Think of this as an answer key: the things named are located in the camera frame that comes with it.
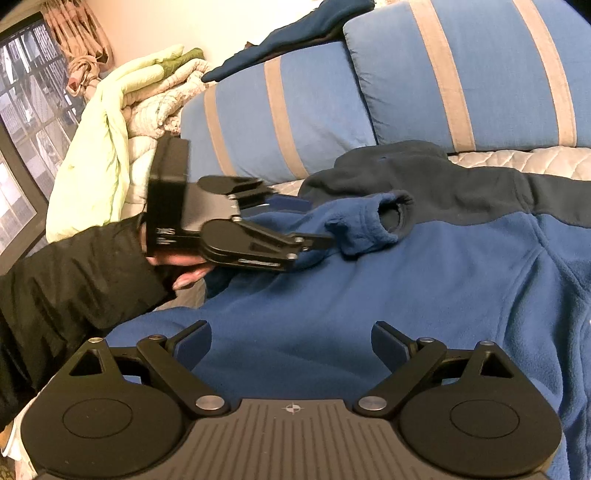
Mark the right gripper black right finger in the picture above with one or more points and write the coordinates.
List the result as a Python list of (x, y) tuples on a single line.
[(457, 412)]

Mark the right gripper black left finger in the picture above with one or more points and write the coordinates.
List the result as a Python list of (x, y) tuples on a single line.
[(119, 412)]

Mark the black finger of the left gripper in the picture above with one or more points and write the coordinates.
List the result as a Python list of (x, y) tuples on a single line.
[(248, 245), (252, 193)]

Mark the blue fleece jacket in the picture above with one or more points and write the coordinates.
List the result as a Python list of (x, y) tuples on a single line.
[(430, 247)]

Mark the person's left hand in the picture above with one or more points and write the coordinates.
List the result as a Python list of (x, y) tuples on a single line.
[(180, 271)]

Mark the left blue striped pillow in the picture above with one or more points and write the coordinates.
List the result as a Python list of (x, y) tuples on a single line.
[(280, 120)]

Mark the blue striped pillow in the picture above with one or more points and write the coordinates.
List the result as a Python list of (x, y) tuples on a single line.
[(475, 75), (280, 120)]

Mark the green and beige comforter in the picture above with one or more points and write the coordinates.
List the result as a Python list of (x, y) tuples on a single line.
[(103, 177)]

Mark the beige tied curtain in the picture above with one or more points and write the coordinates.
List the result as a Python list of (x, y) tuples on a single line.
[(82, 41)]

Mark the dark blue garment behind pillows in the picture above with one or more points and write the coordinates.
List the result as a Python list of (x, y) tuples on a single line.
[(321, 25)]

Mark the right blue striped pillow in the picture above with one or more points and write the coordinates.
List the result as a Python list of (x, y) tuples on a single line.
[(475, 75)]

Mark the grey quilted bed cover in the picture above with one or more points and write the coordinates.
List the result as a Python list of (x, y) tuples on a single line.
[(564, 162)]

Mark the window with dark frame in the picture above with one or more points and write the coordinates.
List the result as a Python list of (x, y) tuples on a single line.
[(38, 121)]

